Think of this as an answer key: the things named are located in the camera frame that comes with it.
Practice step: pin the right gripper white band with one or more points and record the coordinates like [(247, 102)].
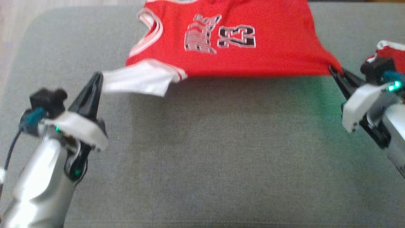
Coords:
[(360, 101)]

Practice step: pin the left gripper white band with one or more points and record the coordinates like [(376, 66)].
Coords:
[(82, 129)]

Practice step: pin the red basketball shorts white stripe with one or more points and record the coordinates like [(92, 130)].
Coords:
[(394, 57)]

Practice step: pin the red basketball jersey white trim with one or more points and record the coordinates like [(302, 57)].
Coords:
[(278, 41)]

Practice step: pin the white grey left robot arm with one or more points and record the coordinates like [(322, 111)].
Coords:
[(41, 183)]

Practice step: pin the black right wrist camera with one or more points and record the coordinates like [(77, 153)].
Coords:
[(378, 68)]

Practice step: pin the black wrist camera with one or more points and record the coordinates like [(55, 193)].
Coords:
[(49, 99), (378, 68)]

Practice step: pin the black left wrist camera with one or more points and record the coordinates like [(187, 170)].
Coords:
[(49, 99)]

